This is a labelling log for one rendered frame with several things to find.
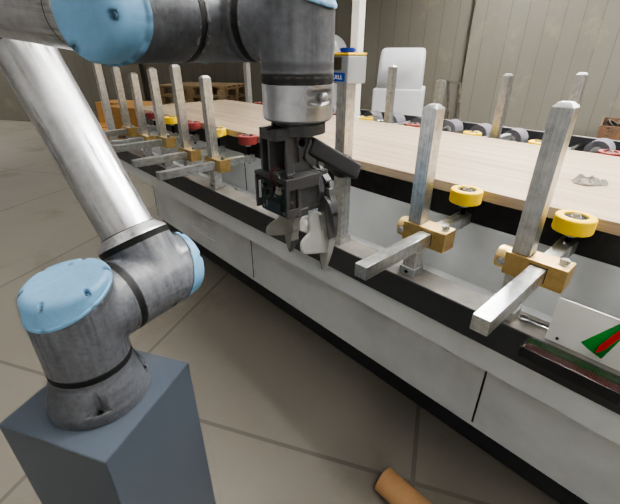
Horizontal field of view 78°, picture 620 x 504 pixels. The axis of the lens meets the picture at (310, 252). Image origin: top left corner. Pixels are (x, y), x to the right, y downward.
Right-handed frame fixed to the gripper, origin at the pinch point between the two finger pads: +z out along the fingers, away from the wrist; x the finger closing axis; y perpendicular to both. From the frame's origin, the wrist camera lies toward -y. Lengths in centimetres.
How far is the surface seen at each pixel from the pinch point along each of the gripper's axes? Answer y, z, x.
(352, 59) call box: -41, -27, -30
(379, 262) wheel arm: -20.8, 10.3, -1.6
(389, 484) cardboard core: -28, 86, 5
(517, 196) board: -64, 4, 7
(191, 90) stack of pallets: -232, 19, -508
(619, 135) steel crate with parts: -487, 49, -49
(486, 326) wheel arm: -16.8, 10.2, 23.0
